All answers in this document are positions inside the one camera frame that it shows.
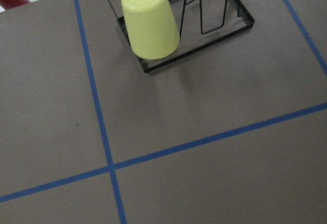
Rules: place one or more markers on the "black wire cup rack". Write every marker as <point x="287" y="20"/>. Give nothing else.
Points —
<point x="201" y="23"/>

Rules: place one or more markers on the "yellow plastic cup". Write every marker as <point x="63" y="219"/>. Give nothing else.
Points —
<point x="151" y="28"/>

